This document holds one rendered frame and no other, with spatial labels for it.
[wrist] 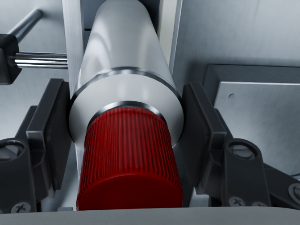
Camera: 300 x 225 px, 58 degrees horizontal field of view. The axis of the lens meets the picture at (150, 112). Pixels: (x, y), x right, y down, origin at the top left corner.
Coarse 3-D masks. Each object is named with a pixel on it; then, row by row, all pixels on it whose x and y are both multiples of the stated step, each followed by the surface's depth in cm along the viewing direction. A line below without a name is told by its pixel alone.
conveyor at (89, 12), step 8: (88, 0) 25; (96, 0) 25; (144, 0) 25; (152, 0) 25; (88, 8) 25; (96, 8) 25; (152, 8) 26; (88, 16) 26; (152, 16) 26; (88, 24) 26; (88, 32) 27
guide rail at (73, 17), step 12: (72, 0) 17; (72, 12) 18; (72, 24) 18; (72, 36) 18; (84, 36) 20; (72, 48) 19; (84, 48) 20; (72, 60) 19; (72, 72) 20; (72, 84) 20
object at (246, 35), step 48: (0, 0) 29; (48, 0) 29; (192, 0) 31; (240, 0) 31; (288, 0) 32; (48, 48) 32; (192, 48) 34; (240, 48) 34; (288, 48) 35; (0, 96) 35
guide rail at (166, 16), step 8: (160, 0) 24; (168, 0) 22; (176, 0) 22; (160, 8) 24; (168, 8) 23; (160, 16) 24; (168, 16) 23; (160, 24) 23; (168, 24) 23; (160, 32) 24; (168, 32) 24; (160, 40) 24; (168, 40) 24; (168, 48) 25; (168, 56) 25; (168, 64) 25
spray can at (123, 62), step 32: (128, 0) 22; (96, 32) 16; (128, 32) 15; (96, 64) 12; (128, 64) 11; (160, 64) 12; (96, 96) 10; (128, 96) 10; (160, 96) 11; (96, 128) 10; (128, 128) 9; (160, 128) 10; (96, 160) 8; (128, 160) 8; (160, 160) 8; (96, 192) 7; (128, 192) 8; (160, 192) 8
